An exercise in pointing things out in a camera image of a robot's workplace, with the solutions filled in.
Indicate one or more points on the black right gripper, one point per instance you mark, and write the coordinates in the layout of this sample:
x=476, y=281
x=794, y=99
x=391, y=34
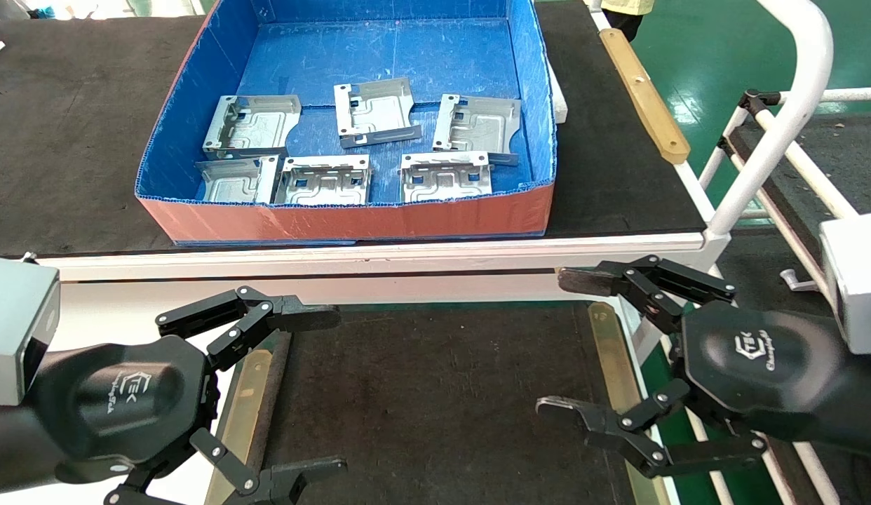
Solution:
x=765, y=365

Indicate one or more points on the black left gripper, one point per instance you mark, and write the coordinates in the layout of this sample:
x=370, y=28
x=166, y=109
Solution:
x=120, y=400

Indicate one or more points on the silver stamped metal bracket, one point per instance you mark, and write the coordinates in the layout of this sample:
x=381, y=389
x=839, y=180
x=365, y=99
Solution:
x=379, y=109
x=235, y=181
x=323, y=184
x=446, y=181
x=481, y=123
x=260, y=123

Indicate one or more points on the blue corrugated plastic box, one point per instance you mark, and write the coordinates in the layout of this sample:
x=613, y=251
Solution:
x=407, y=56

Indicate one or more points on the brass edge strip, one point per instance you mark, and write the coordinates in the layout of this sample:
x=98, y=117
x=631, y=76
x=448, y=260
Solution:
x=253, y=394
x=611, y=351

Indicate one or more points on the dark brown edge strip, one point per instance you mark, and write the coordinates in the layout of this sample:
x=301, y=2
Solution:
x=274, y=379

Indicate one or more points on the black lower table mat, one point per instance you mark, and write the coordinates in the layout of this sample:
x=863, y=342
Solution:
x=435, y=407

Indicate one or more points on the tan wooden edge strip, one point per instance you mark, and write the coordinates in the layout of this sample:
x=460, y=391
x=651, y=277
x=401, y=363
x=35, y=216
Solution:
x=646, y=98

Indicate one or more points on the white foam block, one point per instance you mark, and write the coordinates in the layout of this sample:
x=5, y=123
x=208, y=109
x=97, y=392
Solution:
x=558, y=98

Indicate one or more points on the thin white tube rack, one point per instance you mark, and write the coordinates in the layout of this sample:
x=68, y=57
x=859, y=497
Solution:
x=800, y=151

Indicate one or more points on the person in yellow top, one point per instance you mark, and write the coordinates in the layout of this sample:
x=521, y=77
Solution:
x=626, y=24

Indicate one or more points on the large black table mat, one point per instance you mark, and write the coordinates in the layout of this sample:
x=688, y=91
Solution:
x=71, y=140

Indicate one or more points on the small teal item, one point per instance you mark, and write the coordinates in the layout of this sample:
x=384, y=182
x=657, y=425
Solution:
x=41, y=11

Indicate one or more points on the white upper table frame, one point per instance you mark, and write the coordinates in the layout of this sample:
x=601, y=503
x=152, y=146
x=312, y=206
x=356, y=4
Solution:
x=407, y=251

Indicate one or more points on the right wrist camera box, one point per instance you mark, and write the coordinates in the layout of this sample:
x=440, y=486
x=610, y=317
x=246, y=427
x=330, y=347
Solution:
x=856, y=280

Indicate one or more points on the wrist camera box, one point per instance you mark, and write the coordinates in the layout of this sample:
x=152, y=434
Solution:
x=856, y=280
x=15, y=330

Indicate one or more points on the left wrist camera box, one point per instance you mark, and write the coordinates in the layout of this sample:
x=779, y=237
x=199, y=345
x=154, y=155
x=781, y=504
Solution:
x=15, y=330

